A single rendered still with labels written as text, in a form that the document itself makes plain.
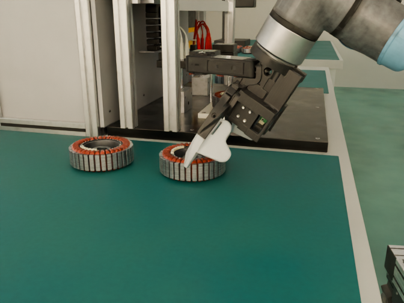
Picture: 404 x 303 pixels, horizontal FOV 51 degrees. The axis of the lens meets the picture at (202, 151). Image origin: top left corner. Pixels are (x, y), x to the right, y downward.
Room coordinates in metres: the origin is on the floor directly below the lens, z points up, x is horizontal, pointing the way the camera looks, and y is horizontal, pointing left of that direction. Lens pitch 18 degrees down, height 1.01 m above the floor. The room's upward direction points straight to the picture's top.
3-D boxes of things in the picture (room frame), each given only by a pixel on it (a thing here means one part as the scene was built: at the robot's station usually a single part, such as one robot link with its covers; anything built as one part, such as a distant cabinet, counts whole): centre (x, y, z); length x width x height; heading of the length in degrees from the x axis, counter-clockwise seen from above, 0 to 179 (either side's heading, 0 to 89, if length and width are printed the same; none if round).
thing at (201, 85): (1.29, 0.00, 0.80); 0.08 x 0.05 x 0.06; 165
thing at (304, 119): (1.14, -0.10, 0.76); 0.64 x 0.47 x 0.02; 165
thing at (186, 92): (1.06, 0.06, 0.80); 0.08 x 0.05 x 0.06; 165
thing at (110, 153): (0.71, 0.18, 0.77); 0.11 x 0.11 x 0.04
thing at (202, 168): (0.67, 0.02, 0.77); 0.11 x 0.11 x 0.04
